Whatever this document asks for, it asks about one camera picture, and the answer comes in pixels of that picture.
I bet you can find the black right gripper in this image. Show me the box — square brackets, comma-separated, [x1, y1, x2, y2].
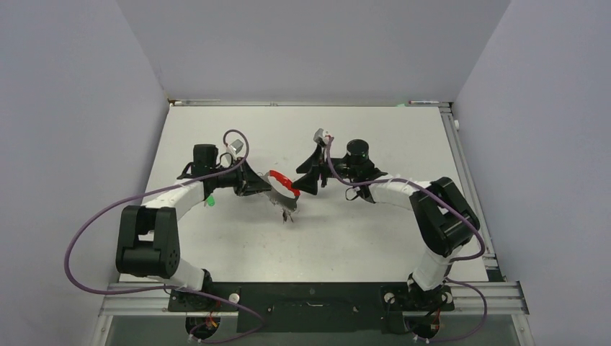
[291, 145, 357, 195]

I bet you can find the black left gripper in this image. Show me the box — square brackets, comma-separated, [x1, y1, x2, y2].
[210, 156, 272, 197]

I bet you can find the steel key holder red handle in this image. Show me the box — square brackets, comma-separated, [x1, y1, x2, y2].
[261, 170, 301, 213]

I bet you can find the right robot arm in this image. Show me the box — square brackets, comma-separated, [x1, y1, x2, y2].
[291, 135, 480, 309]

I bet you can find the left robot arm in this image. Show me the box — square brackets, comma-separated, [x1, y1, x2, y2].
[115, 144, 272, 310]

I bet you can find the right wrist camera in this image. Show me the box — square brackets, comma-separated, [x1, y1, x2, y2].
[313, 128, 332, 148]

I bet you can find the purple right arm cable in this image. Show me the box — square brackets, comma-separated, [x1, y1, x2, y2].
[324, 136, 489, 345]

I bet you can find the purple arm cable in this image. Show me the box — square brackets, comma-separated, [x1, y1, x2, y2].
[63, 128, 266, 345]
[324, 136, 489, 345]

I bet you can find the black mounting base plate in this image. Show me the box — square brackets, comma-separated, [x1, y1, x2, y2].
[167, 282, 455, 334]

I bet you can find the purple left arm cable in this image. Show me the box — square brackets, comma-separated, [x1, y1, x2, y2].
[63, 128, 266, 345]

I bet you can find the aluminium frame rail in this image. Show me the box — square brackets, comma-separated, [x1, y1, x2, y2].
[100, 282, 529, 316]

